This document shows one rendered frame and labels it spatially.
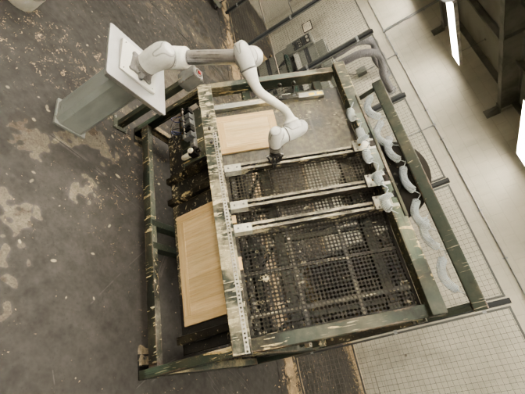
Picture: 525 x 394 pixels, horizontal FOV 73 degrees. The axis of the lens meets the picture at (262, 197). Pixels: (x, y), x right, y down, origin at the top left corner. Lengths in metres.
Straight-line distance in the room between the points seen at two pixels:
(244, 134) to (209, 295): 1.28
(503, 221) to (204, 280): 5.58
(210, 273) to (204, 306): 0.24
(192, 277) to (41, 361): 1.07
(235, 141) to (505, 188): 5.52
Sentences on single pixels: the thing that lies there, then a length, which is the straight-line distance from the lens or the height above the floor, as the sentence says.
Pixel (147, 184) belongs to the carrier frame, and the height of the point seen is 0.15.
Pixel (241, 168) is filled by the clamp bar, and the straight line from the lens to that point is 2.66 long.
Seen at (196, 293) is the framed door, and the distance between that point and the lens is 2.79.
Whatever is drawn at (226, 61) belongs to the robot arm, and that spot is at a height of 1.31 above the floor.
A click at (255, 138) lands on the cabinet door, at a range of 2.88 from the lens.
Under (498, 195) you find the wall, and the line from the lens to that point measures 7.37.
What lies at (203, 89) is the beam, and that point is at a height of 0.85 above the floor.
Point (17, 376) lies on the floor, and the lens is 2.37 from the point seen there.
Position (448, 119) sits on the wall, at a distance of 8.14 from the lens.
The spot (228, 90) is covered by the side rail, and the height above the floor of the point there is 1.01.
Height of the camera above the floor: 2.07
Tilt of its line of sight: 22 degrees down
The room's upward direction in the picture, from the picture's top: 66 degrees clockwise
